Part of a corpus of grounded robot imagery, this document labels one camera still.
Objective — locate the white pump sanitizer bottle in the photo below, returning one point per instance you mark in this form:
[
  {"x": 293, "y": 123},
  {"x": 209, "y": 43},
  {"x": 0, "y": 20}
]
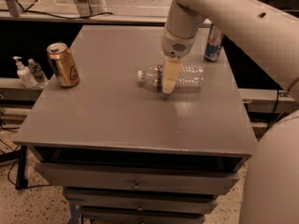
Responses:
[{"x": 24, "y": 74}]

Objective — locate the small clear bottle on shelf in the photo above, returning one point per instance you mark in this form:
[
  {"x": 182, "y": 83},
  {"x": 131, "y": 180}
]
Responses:
[{"x": 37, "y": 72}]

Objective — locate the blue silver energy drink can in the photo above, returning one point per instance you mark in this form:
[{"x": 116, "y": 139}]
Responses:
[{"x": 213, "y": 44}]

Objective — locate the clear plastic water bottle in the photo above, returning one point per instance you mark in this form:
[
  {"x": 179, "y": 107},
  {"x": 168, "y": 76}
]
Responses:
[{"x": 190, "y": 76}]

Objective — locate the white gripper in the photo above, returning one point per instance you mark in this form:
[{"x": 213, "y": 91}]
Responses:
[{"x": 175, "y": 47}]

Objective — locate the grey drawer cabinet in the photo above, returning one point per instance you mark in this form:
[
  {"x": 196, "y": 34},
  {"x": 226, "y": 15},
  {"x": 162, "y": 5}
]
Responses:
[{"x": 124, "y": 151}]

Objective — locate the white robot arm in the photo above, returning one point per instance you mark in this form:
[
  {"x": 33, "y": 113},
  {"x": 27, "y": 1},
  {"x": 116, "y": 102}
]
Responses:
[{"x": 270, "y": 37}]

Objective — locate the gold soda can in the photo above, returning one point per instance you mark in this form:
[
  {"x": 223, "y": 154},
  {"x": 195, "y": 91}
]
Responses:
[{"x": 63, "y": 65}]

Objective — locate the black table leg stand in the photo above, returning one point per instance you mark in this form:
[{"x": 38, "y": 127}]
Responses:
[{"x": 21, "y": 181}]

